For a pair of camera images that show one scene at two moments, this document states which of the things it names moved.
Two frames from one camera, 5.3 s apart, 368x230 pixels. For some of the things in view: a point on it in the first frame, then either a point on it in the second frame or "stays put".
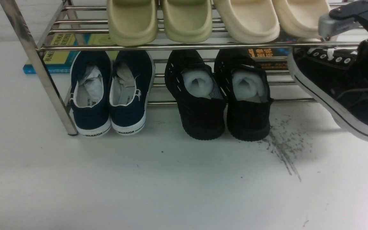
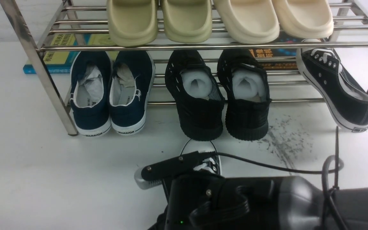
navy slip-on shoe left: (89, 93) stays put
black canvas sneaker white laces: (326, 73) to (210, 163)
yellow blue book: (61, 62) stays put
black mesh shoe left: (200, 94) stays put
